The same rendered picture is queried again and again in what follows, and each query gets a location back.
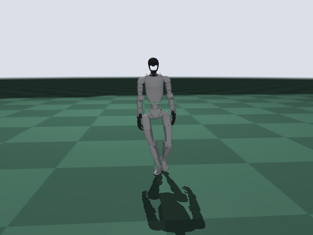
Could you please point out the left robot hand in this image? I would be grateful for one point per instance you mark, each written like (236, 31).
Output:
(173, 117)

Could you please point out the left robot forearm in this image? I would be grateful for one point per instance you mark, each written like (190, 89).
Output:
(172, 105)

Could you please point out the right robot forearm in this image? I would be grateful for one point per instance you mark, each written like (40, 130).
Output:
(139, 107)

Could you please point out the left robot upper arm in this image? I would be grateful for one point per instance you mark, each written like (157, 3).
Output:
(168, 87)

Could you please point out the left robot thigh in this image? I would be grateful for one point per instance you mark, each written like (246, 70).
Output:
(167, 125)

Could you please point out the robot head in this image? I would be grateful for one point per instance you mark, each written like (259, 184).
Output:
(153, 62)

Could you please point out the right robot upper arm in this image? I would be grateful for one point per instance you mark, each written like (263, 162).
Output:
(140, 88)

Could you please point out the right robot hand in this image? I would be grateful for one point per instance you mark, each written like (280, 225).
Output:
(139, 121)

